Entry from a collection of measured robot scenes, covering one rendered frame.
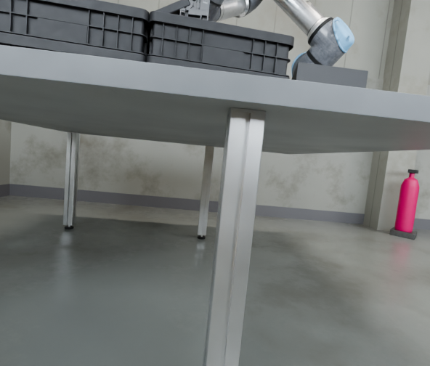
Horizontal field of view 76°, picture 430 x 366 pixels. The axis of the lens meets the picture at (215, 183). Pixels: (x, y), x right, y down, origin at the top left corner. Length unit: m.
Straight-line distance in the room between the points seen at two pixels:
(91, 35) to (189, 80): 0.45
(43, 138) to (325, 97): 3.09
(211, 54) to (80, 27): 0.33
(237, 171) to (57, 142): 2.91
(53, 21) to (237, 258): 0.70
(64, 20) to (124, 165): 2.31
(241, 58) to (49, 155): 2.74
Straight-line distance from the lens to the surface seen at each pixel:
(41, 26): 0.87
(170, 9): 0.94
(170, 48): 0.81
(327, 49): 1.22
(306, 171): 3.18
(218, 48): 0.82
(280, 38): 0.87
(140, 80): 0.43
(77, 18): 0.86
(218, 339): 0.56
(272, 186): 3.07
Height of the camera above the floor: 0.57
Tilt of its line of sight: 5 degrees down
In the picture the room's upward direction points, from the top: 5 degrees clockwise
